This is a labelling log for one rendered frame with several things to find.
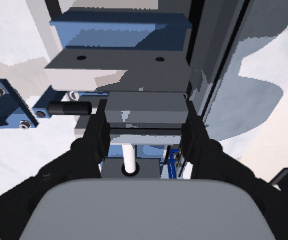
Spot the grey long flat bar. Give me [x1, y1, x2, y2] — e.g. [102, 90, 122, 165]
[78, 96, 108, 114]

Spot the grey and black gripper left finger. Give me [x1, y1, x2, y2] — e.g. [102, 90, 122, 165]
[0, 99, 111, 240]

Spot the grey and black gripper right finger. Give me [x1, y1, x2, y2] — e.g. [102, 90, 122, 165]
[180, 100, 288, 240]

